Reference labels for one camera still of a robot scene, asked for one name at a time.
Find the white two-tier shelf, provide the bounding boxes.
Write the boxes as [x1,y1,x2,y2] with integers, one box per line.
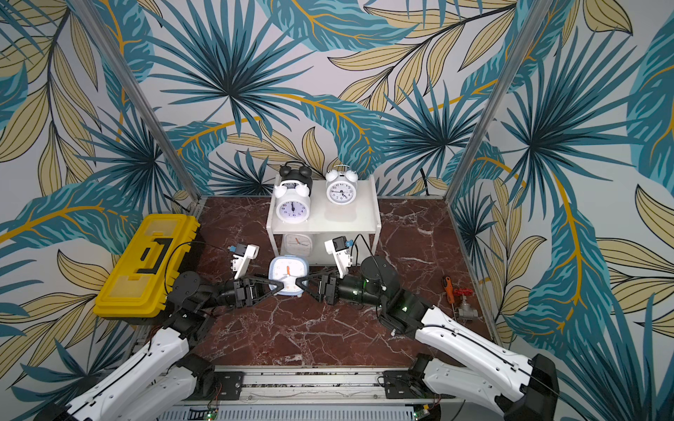
[266,177,382,266]

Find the red handled pliers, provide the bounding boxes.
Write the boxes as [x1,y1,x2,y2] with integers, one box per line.
[454,289,479,320]

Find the white square alarm clock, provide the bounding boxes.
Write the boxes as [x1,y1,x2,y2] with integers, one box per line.
[283,233,313,257]

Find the orange handled screwdriver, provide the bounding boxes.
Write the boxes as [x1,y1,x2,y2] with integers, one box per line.
[442,276,456,305]

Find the aluminium corner post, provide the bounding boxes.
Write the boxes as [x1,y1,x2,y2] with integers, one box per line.
[445,1,552,207]
[71,0,201,202]

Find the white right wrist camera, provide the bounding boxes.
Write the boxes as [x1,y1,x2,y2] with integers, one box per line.
[324,236,353,279]

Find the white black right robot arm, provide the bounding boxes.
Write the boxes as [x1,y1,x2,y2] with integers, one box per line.
[296,256,559,420]

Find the white twin-bell alarm clock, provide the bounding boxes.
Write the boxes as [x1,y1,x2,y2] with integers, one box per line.
[273,180,311,224]

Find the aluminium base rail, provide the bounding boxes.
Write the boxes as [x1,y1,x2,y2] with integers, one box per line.
[104,365,538,421]

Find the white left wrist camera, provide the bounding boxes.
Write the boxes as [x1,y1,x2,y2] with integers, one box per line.
[228,243,259,280]

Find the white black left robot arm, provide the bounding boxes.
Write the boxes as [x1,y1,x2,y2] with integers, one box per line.
[37,271,284,420]

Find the aluminium corner post right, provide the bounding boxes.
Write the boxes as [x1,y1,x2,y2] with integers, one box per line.
[445,1,552,207]

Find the yellow black toolbox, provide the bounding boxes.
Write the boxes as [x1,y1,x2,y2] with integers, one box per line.
[93,214,200,319]

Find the black twin-bell alarm clock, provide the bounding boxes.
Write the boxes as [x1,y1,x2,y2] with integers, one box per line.
[278,160,312,184]

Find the light blue square clock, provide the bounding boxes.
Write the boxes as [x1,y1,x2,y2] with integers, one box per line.
[268,255,309,296]

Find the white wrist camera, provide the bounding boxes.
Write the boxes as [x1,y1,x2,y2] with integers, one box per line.
[324,236,353,279]
[228,243,259,280]

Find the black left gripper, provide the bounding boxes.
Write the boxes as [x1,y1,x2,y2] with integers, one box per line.
[198,272,287,310]

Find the aluminium corner post left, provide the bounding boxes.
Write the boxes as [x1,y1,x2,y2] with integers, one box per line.
[71,0,201,202]

